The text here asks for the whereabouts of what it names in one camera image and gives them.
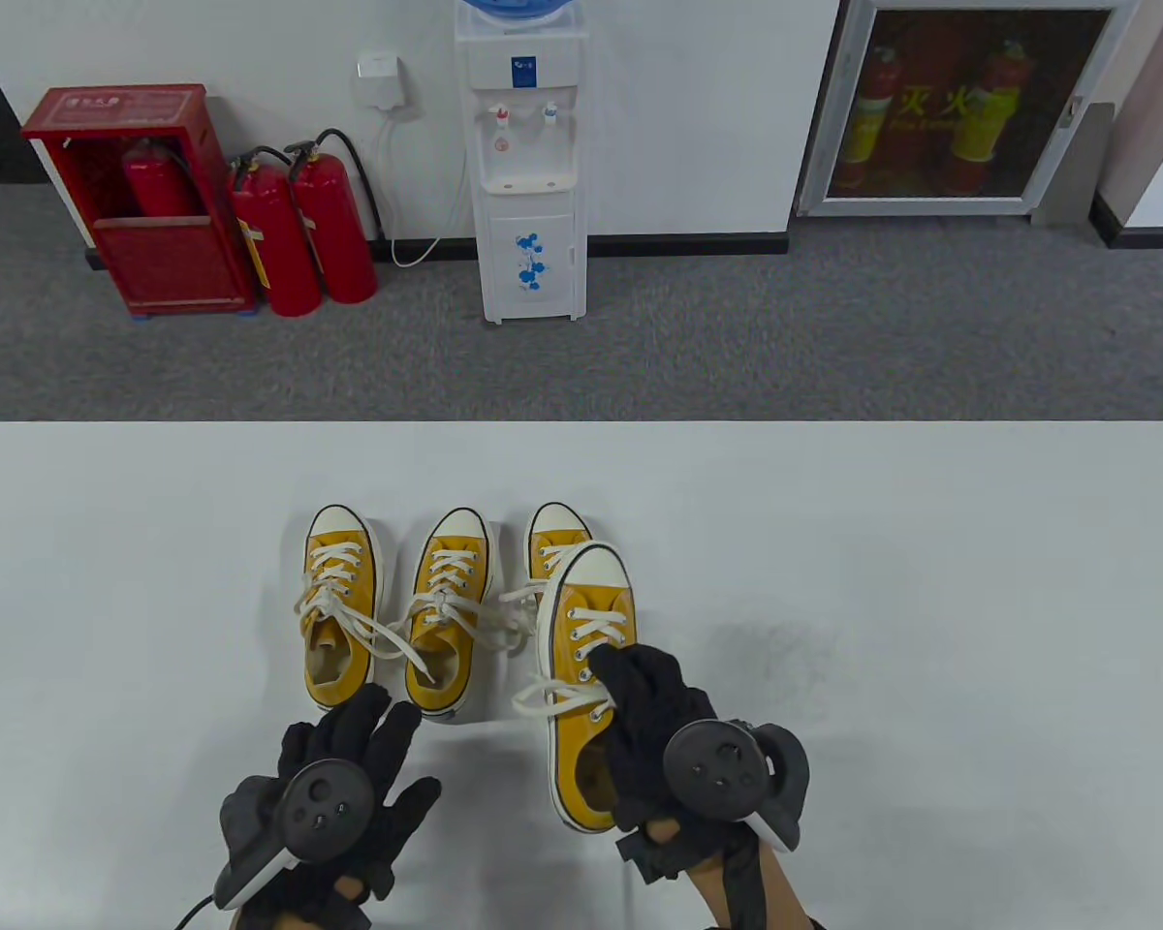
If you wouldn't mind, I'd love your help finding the person's left hand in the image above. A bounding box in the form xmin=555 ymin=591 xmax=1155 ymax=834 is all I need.
xmin=237 ymin=683 xmax=442 ymax=926

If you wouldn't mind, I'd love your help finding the person's right hand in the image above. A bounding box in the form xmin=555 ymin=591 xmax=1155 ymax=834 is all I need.
xmin=589 ymin=644 xmax=767 ymax=853

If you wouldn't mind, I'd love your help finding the white shoe lace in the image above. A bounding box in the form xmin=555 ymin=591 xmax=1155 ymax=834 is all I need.
xmin=388 ymin=547 xmax=529 ymax=669
xmin=497 ymin=542 xmax=592 ymax=652
xmin=512 ymin=605 xmax=636 ymax=723
xmin=294 ymin=542 xmax=439 ymax=681

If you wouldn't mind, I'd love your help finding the yellow canvas shoe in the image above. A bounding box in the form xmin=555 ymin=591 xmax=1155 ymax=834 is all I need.
xmin=405 ymin=507 xmax=497 ymax=723
xmin=302 ymin=505 xmax=386 ymax=718
xmin=525 ymin=502 xmax=597 ymax=602
xmin=535 ymin=542 xmax=638 ymax=834

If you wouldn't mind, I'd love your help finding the person's right forearm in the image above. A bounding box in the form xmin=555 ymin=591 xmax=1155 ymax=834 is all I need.
xmin=683 ymin=838 xmax=825 ymax=930

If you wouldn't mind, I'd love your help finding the person's left forearm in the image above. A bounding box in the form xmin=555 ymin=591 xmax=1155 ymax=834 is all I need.
xmin=233 ymin=877 xmax=369 ymax=930

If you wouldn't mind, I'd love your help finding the dark grey hand controller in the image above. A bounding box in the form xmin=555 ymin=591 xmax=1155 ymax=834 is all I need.
xmin=213 ymin=760 xmax=381 ymax=910
xmin=663 ymin=719 xmax=811 ymax=853

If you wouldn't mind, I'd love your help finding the red extinguisher cabinet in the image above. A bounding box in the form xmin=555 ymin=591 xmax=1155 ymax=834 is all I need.
xmin=21 ymin=84 xmax=258 ymax=319

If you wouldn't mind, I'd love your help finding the white water dispenser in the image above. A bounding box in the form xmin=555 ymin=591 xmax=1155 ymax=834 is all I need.
xmin=454 ymin=10 xmax=589 ymax=326

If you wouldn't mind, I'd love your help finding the silver framed glass cabinet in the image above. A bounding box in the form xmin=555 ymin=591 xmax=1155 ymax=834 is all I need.
xmin=795 ymin=0 xmax=1140 ymax=219

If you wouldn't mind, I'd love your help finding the red yellow fire extinguisher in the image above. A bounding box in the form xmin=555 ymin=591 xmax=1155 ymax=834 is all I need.
xmin=950 ymin=39 xmax=1028 ymax=190
xmin=838 ymin=44 xmax=902 ymax=190

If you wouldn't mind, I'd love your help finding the blue water bottle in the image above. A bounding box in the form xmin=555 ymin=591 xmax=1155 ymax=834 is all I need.
xmin=457 ymin=0 xmax=575 ymax=30

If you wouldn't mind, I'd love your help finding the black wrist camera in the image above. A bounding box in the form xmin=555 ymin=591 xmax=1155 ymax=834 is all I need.
xmin=615 ymin=828 xmax=689 ymax=887

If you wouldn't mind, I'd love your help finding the white power cable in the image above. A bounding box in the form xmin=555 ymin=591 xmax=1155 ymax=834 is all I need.
xmin=376 ymin=107 xmax=471 ymax=268

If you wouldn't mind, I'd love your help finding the white wall box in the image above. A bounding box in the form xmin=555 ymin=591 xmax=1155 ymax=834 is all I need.
xmin=355 ymin=53 xmax=410 ymax=115

